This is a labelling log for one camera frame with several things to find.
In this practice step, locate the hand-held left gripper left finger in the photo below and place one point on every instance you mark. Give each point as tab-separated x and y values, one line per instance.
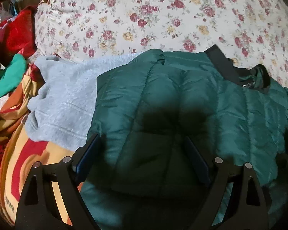
87	154

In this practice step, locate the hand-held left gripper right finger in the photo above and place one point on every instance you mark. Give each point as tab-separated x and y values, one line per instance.
196	159

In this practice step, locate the green puffer jacket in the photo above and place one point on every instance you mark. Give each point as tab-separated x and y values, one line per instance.
158	95

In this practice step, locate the grey fleece garment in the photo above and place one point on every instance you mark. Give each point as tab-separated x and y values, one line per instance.
69	100

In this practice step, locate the yellow red printed blanket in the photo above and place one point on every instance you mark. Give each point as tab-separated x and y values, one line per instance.
21	153

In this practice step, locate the green cloth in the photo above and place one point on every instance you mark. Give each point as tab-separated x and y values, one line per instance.
12	76

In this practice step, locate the red cloth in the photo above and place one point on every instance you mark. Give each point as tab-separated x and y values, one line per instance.
16	33

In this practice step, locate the floral quilt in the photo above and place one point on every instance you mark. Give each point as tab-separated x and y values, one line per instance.
158	16

